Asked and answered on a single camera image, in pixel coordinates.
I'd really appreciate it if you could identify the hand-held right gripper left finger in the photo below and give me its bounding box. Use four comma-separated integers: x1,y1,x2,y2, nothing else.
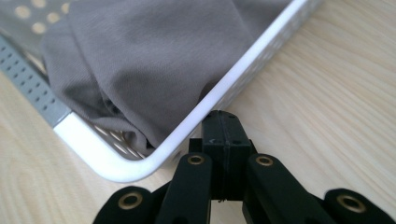
188,109,226,202

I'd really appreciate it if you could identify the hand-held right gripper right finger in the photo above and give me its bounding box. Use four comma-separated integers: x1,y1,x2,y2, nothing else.
223,109,259,202

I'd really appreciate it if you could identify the grey cloth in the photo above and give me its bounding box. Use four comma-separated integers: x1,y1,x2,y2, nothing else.
41,0,294,157

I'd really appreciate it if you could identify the white plastic basket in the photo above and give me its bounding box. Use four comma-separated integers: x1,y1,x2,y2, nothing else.
0,0,323,184

